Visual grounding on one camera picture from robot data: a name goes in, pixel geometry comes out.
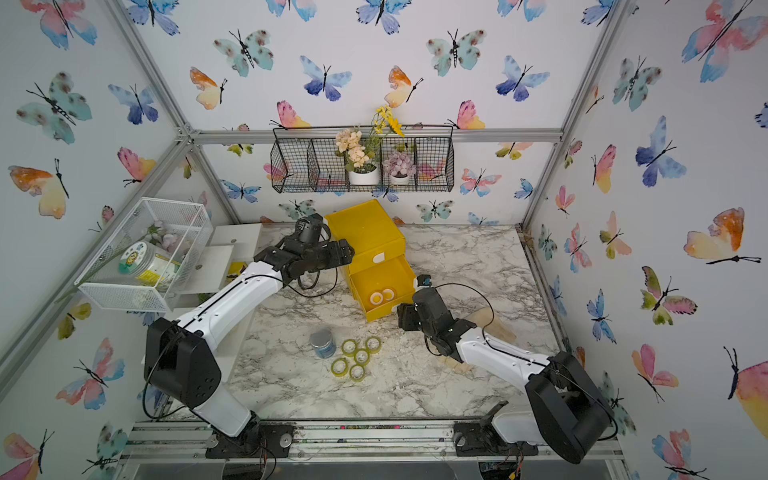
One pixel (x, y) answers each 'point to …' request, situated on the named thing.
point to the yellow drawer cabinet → (379, 273)
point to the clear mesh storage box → (180, 227)
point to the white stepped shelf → (232, 248)
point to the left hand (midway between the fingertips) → (346, 250)
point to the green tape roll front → (357, 373)
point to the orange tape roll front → (376, 298)
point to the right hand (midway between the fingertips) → (407, 304)
